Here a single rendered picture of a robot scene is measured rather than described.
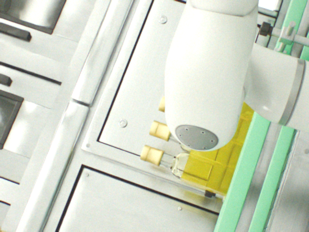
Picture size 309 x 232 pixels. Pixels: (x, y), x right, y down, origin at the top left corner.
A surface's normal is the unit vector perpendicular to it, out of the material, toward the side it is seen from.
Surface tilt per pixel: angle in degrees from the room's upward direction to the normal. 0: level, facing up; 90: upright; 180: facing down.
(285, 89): 90
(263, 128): 90
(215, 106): 107
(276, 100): 76
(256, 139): 90
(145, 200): 90
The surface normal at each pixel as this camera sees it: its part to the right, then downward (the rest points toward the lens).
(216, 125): -0.02, 0.81
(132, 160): -0.04, -0.25
